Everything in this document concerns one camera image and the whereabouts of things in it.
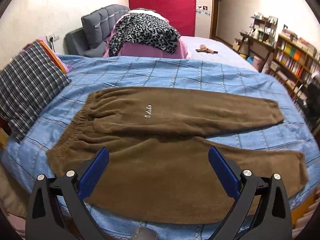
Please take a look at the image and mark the brown fleece pants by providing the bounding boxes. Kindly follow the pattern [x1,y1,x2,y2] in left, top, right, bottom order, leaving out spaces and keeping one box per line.
[46,87,309,224]

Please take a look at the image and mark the blue patterned quilt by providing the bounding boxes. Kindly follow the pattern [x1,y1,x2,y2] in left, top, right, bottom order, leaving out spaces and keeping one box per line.
[0,54,320,240]

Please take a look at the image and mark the checkered pillow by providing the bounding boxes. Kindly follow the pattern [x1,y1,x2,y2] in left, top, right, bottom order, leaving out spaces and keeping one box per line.
[1,40,71,142]

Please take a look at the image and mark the pink bucket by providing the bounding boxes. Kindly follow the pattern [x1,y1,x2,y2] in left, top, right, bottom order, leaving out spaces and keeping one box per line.
[253,56,264,72]

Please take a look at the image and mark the wooden bookshelf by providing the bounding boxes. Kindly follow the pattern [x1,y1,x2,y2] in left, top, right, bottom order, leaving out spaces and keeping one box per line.
[269,27,319,100]

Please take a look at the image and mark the wooden desk with shelf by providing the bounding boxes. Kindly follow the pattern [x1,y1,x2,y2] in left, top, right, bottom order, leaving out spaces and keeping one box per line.
[236,12,278,65]

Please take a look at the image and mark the small objects on bed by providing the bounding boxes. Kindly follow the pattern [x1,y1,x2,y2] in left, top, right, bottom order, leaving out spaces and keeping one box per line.
[196,44,218,55]

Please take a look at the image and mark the grey padded headboard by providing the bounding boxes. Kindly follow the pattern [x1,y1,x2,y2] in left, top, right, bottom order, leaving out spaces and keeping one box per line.
[65,4,130,57]

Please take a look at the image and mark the pink blanket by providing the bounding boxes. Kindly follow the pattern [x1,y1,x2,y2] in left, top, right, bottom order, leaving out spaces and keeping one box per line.
[103,8,188,59]

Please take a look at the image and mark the leopard print cloth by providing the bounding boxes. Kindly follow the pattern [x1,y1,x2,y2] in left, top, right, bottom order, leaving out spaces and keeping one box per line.
[108,12,181,57]

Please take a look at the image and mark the red upright mattress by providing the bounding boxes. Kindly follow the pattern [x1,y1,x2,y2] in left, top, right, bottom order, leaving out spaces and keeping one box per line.
[129,0,196,36]

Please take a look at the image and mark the wall power socket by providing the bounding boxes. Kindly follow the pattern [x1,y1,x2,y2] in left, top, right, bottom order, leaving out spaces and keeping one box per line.
[46,33,60,42]

